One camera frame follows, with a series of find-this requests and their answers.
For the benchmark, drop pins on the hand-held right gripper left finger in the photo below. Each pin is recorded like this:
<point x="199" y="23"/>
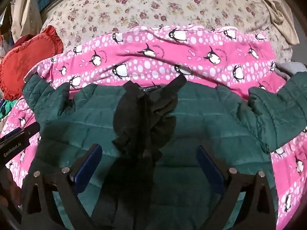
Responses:
<point x="87" y="167"/>

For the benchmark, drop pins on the green puffer jacket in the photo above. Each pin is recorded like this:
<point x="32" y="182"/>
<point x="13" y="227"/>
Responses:
<point x="191" y="115"/>

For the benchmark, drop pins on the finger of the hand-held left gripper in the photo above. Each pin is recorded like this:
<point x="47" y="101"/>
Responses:
<point x="30" y="129"/>

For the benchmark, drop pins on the floral bed sheet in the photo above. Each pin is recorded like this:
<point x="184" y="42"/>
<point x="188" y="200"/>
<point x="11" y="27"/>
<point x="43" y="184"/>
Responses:
<point x="144" y="4"/>

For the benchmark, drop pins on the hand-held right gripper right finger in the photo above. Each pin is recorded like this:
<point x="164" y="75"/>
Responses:
<point x="211" y="167"/>

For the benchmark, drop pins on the pink penguin print blanket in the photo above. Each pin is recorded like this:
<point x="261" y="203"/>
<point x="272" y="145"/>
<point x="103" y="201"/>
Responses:
<point x="156" y="60"/>

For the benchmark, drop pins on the grey garment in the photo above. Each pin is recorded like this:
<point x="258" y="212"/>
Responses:
<point x="291" y="68"/>

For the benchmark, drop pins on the green cloth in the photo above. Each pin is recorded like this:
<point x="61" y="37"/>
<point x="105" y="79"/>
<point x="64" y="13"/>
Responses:
<point x="6" y="109"/>

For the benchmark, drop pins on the red fringed cloth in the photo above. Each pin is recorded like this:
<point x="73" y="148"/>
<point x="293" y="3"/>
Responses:
<point x="26" y="60"/>

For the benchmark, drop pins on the beige curtain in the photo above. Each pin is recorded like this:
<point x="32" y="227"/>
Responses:
<point x="24" y="16"/>

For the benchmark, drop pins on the beige cloth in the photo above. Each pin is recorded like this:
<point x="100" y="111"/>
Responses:
<point x="275" y="9"/>

